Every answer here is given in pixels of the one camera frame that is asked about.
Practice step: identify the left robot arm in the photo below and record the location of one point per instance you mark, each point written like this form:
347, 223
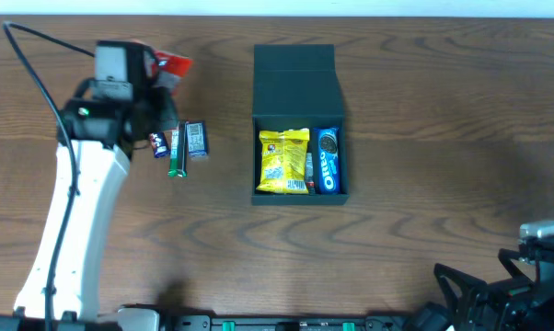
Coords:
96, 143

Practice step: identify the small blue carton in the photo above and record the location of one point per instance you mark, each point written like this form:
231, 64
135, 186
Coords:
196, 139

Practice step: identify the purple Dairy Milk bar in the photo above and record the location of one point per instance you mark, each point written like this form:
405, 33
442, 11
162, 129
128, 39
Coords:
159, 144

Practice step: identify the black box with lid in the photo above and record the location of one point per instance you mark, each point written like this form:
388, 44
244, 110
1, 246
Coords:
294, 87

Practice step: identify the orange Reese's packet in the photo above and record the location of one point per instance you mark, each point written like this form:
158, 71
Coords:
171, 69

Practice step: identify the blue Oreo packet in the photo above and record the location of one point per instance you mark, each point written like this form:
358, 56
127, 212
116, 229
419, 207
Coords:
328, 157

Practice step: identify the yellow snack packet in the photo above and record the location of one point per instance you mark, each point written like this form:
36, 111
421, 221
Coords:
283, 161

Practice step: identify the green candy stick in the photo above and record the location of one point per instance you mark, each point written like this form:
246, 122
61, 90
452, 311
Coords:
177, 165

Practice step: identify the black snack packet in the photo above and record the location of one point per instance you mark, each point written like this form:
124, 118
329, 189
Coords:
309, 172

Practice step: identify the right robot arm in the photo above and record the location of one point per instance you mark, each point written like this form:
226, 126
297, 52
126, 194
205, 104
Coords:
437, 317

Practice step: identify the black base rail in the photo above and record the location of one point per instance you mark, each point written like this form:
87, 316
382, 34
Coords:
300, 323

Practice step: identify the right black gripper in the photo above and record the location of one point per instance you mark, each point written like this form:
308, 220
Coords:
481, 294

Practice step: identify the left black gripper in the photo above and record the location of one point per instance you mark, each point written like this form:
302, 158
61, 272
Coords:
162, 108

